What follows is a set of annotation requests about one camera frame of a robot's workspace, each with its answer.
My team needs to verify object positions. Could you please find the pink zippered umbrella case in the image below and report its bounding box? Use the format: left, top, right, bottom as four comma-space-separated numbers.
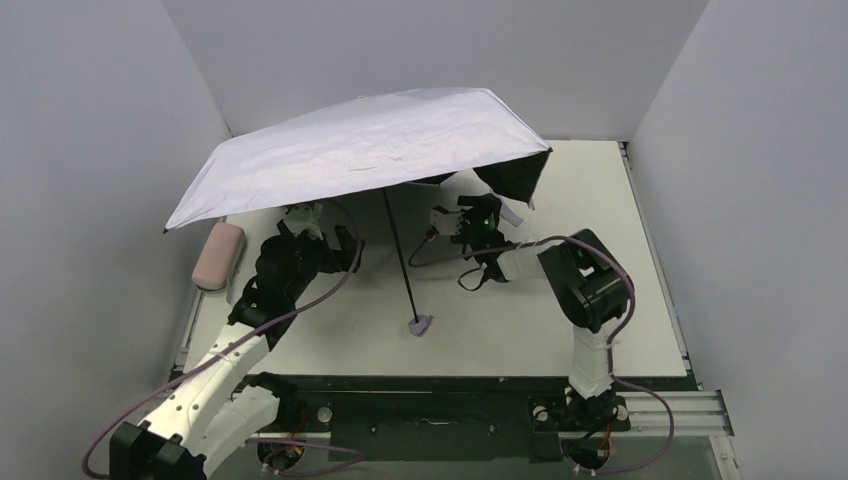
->
191, 222, 246, 292

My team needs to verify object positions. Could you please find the purple umbrella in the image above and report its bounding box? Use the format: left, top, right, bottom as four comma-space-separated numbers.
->
162, 86, 553, 339

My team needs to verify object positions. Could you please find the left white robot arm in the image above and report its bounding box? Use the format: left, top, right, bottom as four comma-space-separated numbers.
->
108, 221, 365, 479

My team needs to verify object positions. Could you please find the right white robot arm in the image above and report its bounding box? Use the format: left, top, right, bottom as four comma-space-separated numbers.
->
452, 194, 630, 399

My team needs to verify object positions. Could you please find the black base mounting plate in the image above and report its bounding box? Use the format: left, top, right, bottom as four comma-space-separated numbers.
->
234, 373, 631, 463

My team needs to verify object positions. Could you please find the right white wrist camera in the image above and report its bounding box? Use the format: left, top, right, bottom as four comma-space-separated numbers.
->
427, 206, 465, 243

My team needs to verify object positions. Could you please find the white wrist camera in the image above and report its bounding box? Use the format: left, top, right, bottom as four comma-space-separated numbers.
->
283, 202, 324, 240
427, 206, 465, 243

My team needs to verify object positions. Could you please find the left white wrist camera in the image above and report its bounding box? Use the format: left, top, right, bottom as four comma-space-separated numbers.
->
283, 202, 324, 240

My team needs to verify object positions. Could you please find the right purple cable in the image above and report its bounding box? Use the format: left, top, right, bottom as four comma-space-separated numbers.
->
407, 233, 676, 477

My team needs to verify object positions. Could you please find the aluminium rail frame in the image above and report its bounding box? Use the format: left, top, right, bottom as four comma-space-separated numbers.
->
206, 387, 734, 479

